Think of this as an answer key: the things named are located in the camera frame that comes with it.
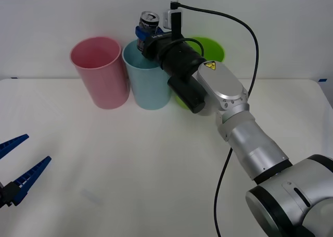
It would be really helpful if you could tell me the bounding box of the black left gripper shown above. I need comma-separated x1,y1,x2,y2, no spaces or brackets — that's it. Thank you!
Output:
0,133,52,209

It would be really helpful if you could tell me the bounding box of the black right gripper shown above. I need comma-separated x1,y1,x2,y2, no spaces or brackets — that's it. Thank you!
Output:
135,25,174,64

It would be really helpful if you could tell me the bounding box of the black drink can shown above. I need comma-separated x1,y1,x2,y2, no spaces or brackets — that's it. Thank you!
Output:
137,11,160,52

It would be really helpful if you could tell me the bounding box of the pale blue plastic waste bin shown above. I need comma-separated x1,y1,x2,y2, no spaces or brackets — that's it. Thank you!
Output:
122,39,172,110

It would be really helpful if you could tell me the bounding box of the green plastic waste bin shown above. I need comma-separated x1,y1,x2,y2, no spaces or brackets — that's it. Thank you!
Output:
174,36,225,111

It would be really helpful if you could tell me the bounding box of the pink plastic waste bin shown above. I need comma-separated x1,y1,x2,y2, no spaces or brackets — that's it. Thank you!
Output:
69,36,130,110

